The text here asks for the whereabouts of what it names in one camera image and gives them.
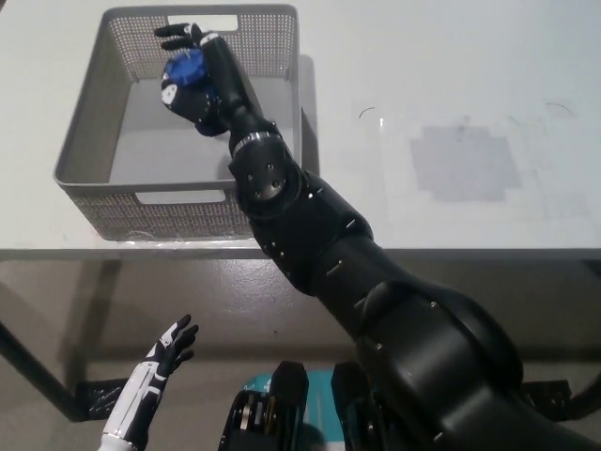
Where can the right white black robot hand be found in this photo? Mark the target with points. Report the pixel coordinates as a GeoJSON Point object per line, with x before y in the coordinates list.
{"type": "Point", "coordinates": [225, 84]}

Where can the blue rook chess piece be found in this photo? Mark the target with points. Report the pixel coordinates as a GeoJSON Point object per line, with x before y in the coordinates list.
{"type": "Point", "coordinates": [188, 68]}

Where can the black metal table leg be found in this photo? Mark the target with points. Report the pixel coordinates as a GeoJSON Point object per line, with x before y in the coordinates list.
{"type": "Point", "coordinates": [42, 376]}

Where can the grey perforated plastic basket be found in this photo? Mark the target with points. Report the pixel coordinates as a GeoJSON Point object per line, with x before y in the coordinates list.
{"type": "Point", "coordinates": [89, 141]}

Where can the translucent tape patch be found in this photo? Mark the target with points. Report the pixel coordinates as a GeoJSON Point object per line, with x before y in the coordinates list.
{"type": "Point", "coordinates": [465, 164]}

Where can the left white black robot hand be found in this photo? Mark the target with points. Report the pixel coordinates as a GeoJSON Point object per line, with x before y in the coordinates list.
{"type": "Point", "coordinates": [150, 380]}

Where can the black teal robot torso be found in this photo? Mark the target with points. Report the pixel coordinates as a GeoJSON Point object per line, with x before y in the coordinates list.
{"type": "Point", "coordinates": [291, 413]}

